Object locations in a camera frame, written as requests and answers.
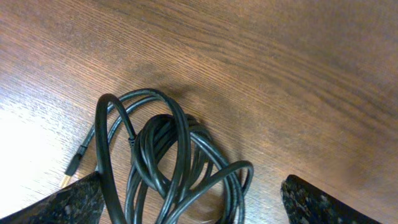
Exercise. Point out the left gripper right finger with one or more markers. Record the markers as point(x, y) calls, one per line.
point(305, 203)

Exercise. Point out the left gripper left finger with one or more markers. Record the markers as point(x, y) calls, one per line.
point(80, 202)

